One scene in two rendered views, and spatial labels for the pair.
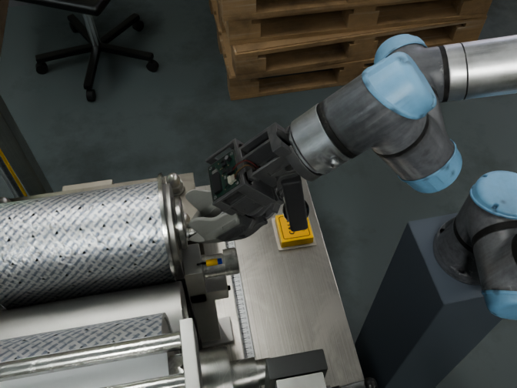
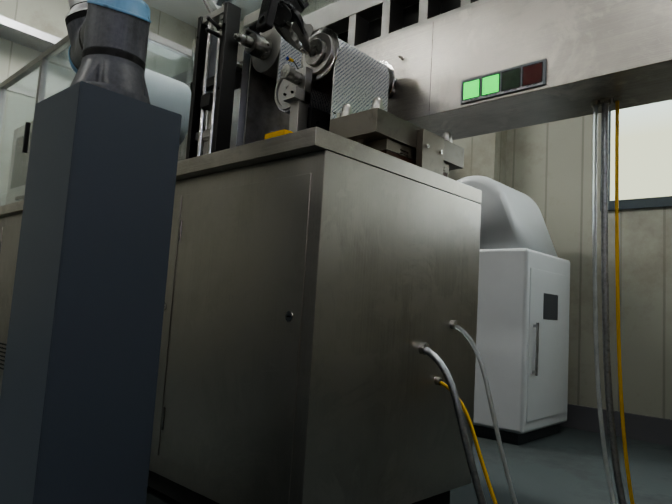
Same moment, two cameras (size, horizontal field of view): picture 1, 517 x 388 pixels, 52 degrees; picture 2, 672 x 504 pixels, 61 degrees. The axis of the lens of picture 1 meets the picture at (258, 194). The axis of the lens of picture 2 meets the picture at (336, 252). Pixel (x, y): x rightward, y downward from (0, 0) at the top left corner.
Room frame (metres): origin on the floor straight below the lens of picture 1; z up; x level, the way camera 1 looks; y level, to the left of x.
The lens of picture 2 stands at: (1.68, -0.71, 0.54)
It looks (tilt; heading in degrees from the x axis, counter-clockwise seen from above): 6 degrees up; 144
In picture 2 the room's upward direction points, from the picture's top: 4 degrees clockwise
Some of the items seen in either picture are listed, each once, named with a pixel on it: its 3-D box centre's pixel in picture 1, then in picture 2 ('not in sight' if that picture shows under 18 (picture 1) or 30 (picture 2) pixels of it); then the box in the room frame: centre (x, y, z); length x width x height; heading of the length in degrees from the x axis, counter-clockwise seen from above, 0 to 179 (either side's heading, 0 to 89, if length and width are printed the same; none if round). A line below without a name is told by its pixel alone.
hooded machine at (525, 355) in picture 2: not in sight; (493, 302); (-0.19, 1.66, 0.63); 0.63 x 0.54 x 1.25; 12
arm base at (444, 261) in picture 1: (477, 240); (111, 84); (0.54, -0.45, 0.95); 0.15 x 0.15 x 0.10
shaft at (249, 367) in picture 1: (260, 372); (242, 39); (0.16, 0.00, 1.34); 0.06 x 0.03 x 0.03; 100
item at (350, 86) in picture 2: not in sight; (360, 104); (0.43, 0.26, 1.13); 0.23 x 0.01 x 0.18; 100
